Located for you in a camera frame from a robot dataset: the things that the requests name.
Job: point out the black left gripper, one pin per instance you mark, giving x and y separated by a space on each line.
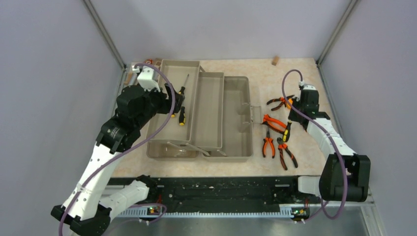
166 104

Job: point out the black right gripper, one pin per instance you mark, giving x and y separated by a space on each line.
291 116

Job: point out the black yellow small screwdriver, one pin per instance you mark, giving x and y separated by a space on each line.
182 84

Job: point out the orange tape measure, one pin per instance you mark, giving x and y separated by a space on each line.
289 103

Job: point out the black yellow large screwdriver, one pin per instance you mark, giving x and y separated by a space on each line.
287 132

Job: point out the translucent beige tool box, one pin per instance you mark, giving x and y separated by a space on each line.
219 117

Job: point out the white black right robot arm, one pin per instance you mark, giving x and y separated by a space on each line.
345 173

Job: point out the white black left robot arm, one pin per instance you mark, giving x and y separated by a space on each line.
87 212

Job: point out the black yellow long screwdriver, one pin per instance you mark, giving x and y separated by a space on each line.
182 114

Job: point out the orange long-nose pliers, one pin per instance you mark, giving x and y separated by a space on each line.
281 101

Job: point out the large orange combination pliers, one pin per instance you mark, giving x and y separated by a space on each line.
274 124

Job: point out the orange black end pliers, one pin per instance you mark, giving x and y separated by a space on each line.
283 147

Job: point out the small wooden block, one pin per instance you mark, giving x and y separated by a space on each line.
275 60

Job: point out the small orange needle-nose pliers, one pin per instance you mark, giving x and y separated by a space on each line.
268 143

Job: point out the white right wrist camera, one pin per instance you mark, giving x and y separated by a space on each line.
304 86

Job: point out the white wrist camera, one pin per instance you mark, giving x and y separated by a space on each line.
146 78
304 86

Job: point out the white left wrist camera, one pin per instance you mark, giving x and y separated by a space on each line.
146 78

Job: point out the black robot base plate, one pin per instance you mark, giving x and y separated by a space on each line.
227 194

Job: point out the aluminium frame rail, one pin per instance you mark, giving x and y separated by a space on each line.
291 211

